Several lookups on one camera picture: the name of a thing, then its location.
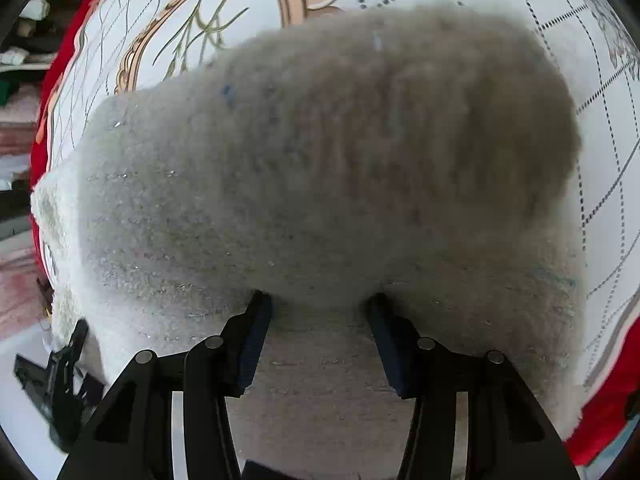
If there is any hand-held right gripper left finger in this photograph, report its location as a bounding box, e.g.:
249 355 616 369
57 290 273 480

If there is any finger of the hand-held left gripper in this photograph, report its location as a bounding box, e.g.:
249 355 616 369
50 319 91 378

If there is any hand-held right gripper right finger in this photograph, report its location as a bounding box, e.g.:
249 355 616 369
368 292 581 480

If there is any white fluffy cardigan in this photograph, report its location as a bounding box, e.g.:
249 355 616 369
30 2 588 476

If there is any red floral blanket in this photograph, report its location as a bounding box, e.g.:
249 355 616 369
30 0 640 467

